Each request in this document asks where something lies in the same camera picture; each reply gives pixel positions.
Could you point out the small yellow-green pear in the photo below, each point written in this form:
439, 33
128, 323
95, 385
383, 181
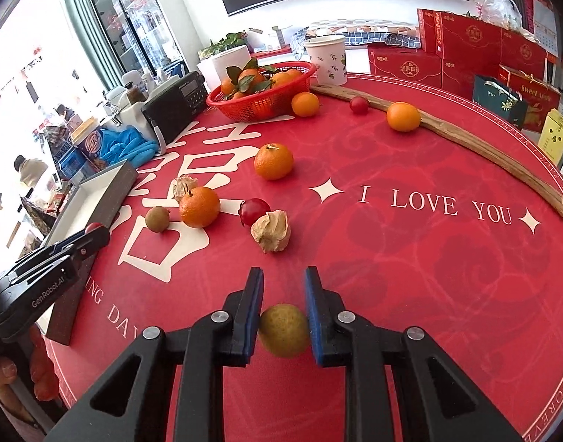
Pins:
284, 331

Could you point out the green curtain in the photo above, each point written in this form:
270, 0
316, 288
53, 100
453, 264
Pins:
81, 37

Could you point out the person's left hand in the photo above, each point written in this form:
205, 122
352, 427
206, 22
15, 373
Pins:
44, 368

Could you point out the pile of leafy mandarins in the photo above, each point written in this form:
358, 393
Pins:
251, 78

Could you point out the checkered cloth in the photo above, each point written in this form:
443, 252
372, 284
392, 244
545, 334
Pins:
355, 30

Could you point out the blue rubber gloves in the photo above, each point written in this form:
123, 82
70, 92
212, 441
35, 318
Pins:
125, 145

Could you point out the small brown kiwi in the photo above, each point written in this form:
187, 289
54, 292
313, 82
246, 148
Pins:
157, 218

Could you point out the small red cherry tomato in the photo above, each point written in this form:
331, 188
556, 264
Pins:
93, 226

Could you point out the wall calendar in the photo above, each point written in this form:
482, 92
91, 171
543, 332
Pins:
545, 25

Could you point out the green potted plant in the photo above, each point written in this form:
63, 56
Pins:
226, 42

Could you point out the smooth orange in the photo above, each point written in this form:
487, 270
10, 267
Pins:
305, 104
403, 117

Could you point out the yellow cardboard box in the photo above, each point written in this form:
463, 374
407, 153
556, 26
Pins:
555, 136

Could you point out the black radio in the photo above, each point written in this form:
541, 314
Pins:
175, 106

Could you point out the white floral paper cup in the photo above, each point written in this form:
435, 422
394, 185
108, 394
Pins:
325, 60

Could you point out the white kettle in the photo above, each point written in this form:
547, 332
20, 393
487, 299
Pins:
125, 108

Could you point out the red plastic basket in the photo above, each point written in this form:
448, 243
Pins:
263, 99

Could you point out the grey shallow box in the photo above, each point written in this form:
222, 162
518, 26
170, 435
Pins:
85, 198

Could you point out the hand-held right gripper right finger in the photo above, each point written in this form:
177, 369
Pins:
313, 308

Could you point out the glass display cabinet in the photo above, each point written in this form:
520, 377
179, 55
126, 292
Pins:
134, 23

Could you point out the long wooden stick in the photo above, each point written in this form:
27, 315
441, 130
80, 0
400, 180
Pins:
470, 140

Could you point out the white plant pot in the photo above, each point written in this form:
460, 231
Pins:
224, 66

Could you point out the flat red gift box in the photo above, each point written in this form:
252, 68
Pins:
403, 66

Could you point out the brown bottle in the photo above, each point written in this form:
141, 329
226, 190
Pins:
135, 93

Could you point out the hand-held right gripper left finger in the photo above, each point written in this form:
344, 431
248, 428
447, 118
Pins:
256, 304

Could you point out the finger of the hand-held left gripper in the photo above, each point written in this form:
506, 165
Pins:
56, 248
95, 241

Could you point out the dark green gift bag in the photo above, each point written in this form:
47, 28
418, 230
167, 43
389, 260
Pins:
498, 101

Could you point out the blue snack cup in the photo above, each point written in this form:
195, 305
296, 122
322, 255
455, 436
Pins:
89, 140

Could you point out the clear plastic bag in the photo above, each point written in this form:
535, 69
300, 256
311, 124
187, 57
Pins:
500, 11

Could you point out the large red gift box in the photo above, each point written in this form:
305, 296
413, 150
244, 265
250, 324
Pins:
465, 39

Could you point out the orange mandarin with stem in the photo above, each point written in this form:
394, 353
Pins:
273, 162

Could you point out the blue carton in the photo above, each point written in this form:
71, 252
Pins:
72, 161

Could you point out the red gift bag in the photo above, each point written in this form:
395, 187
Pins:
537, 96

